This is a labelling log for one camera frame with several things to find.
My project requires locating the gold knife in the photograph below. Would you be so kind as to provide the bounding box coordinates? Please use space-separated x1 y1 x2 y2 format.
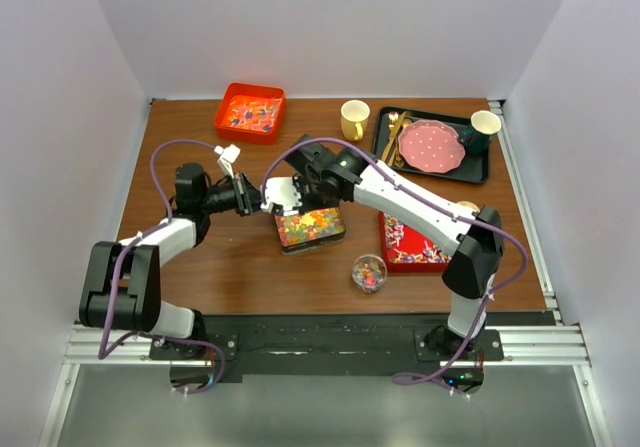
385 111 411 167

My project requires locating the black serving tray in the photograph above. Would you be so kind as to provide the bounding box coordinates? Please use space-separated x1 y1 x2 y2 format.
372 106 490 184

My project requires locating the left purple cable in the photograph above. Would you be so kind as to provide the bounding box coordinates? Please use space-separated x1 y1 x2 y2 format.
98 138 229 396

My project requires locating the gold tin of gummies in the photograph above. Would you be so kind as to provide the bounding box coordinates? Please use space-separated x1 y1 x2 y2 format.
274 207 346 254

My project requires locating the aluminium frame rail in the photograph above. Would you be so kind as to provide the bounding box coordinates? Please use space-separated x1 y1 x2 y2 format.
63 325 591 366

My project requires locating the orange tray of candies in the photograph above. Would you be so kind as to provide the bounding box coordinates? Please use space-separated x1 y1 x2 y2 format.
213 82 286 145

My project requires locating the red tray of lollipops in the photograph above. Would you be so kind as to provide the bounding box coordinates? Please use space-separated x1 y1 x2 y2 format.
378 212 450 274

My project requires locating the dark green mug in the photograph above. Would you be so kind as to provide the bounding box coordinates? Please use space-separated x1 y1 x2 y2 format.
458 110 502 155

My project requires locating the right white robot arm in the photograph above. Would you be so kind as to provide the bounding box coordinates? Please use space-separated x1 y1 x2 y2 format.
283 135 506 360

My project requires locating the yellow mug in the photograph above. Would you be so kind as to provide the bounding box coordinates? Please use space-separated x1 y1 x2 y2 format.
340 100 370 141

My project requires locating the gold fork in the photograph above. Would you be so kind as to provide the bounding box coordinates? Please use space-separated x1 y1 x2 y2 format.
381 111 400 161

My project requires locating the pink dotted plate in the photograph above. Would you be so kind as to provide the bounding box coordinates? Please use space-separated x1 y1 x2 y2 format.
398 120 465 174

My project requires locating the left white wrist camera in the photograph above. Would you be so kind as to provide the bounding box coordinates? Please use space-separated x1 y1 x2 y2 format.
214 144 241 178

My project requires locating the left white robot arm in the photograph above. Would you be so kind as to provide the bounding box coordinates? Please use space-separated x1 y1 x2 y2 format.
79 163 261 360

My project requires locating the clear plastic jar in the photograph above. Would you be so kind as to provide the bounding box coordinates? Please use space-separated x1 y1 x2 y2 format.
351 254 388 294

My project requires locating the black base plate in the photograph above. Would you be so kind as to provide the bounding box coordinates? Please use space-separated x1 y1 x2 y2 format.
149 311 556 386

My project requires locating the gold jar lid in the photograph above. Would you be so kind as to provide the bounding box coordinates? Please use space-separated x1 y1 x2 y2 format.
457 201 480 213

